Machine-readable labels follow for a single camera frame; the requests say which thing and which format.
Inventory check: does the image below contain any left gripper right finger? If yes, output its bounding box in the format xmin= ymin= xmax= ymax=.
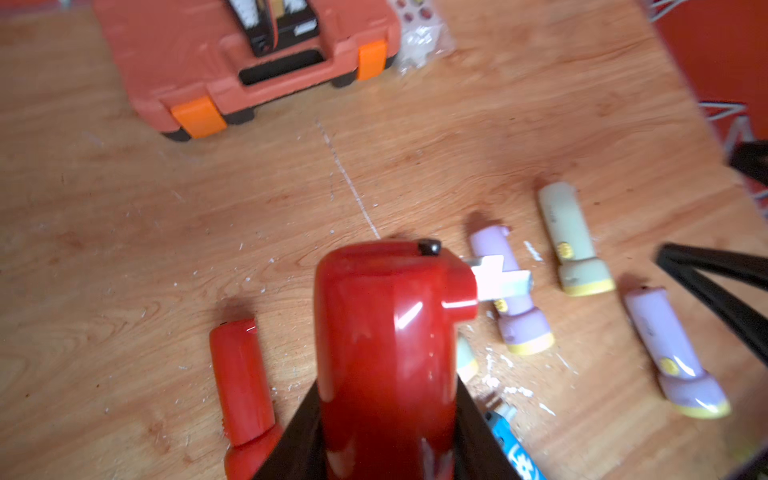
xmin=453 ymin=378 xmax=521 ymax=480

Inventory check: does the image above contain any blue flashlight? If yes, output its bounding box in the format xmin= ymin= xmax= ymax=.
xmin=484 ymin=400 xmax=546 ymax=480

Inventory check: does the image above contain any red flashlight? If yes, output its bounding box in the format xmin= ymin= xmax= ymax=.
xmin=313 ymin=239 xmax=492 ymax=479
xmin=209 ymin=319 xmax=283 ymax=479

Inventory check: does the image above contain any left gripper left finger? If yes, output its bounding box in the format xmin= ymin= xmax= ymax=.
xmin=252 ymin=382 xmax=327 ymax=480

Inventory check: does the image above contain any orange tool case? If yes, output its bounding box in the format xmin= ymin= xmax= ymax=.
xmin=92 ymin=1 xmax=401 ymax=142

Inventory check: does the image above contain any plastic bag with stickers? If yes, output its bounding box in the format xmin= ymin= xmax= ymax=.
xmin=389 ymin=0 xmax=455 ymax=75

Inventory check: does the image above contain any green flashlight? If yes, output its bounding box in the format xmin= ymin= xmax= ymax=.
xmin=537 ymin=182 xmax=616 ymax=297
xmin=456 ymin=334 xmax=479 ymax=383

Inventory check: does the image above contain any purple flashlight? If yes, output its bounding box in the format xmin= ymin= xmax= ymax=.
xmin=469 ymin=225 xmax=555 ymax=356
xmin=624 ymin=287 xmax=731 ymax=419

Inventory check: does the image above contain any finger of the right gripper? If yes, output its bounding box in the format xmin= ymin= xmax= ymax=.
xmin=655 ymin=243 xmax=767 ymax=363

